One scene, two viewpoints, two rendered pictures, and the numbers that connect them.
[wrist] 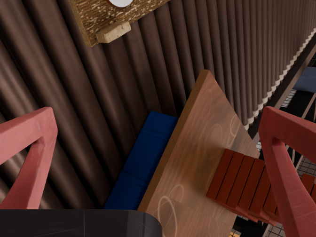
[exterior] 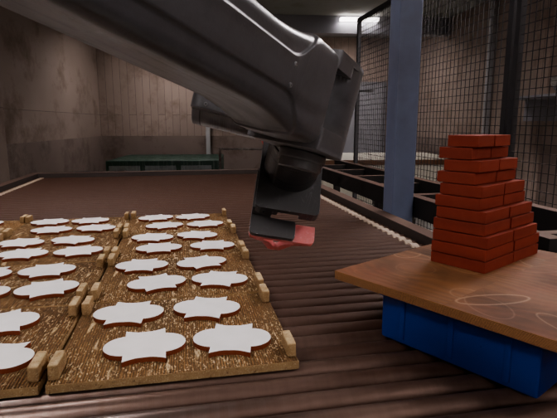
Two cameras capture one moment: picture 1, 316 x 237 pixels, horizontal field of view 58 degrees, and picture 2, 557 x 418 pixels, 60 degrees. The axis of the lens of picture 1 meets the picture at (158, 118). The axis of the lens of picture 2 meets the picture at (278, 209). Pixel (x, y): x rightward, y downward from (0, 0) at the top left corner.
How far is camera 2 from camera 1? 49 cm
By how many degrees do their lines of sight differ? 41
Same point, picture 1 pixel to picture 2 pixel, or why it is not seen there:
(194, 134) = (396, 279)
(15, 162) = not seen: outside the picture
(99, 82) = (337, 367)
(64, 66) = (312, 386)
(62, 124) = (370, 395)
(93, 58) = (312, 366)
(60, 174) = (427, 404)
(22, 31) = (273, 400)
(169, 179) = (437, 296)
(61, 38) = (287, 381)
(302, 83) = (403, 211)
